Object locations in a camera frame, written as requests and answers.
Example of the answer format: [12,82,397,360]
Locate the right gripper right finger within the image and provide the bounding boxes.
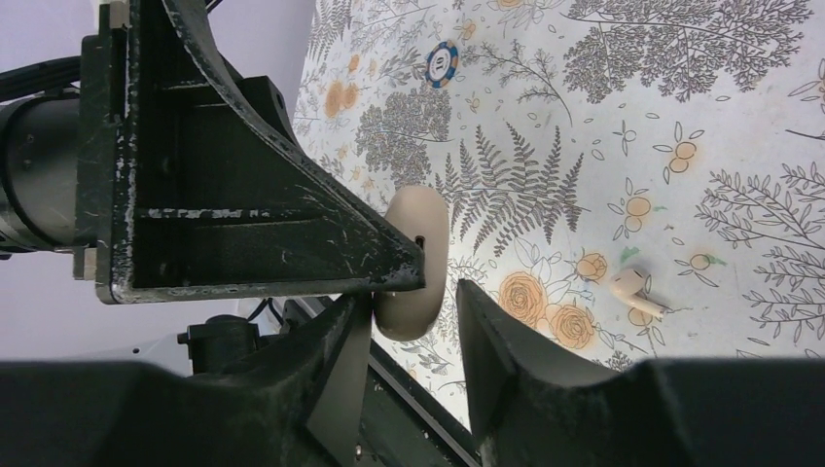
[456,280,824,466]

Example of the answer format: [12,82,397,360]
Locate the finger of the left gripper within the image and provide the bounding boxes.
[75,1,413,305]

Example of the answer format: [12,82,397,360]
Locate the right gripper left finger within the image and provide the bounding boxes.
[1,295,372,466]

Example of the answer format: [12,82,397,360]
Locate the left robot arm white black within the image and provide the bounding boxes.
[1,1,433,305]

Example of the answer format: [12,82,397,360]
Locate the floral patterned table mat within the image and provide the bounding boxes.
[293,0,824,423]

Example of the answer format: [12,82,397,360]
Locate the blue poker chip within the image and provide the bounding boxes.
[424,40,459,89]

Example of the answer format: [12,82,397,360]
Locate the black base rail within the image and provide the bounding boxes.
[283,296,482,467]

